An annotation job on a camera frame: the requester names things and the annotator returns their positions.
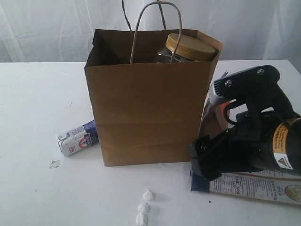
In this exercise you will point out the brown paper bag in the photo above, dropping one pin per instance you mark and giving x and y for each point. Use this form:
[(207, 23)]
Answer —
[(146, 112)]

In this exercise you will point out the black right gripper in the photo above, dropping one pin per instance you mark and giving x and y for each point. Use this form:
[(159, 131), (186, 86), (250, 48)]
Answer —
[(265, 137)]

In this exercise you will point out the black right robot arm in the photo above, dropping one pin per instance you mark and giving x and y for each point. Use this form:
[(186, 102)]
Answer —
[(267, 136)]

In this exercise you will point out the blue white milk carton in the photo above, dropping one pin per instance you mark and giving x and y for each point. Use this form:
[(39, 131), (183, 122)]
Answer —
[(77, 139)]

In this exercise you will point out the white candy bottom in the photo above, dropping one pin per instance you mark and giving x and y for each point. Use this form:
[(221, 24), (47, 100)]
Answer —
[(141, 219)]

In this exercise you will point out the nut jar with gold lid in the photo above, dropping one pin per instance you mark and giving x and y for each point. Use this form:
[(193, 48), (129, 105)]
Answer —
[(183, 48)]

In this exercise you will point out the brown pouch with orange label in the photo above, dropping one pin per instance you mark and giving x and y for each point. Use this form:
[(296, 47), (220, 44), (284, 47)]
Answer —
[(213, 120)]

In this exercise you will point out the white candy top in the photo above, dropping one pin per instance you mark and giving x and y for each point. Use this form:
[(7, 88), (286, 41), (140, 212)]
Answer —
[(148, 195)]

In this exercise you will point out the white curtain backdrop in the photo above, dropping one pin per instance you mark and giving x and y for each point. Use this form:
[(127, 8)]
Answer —
[(62, 30)]

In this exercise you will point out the white long noodle package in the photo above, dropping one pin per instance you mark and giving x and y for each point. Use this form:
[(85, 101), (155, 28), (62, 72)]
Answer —
[(266, 185)]

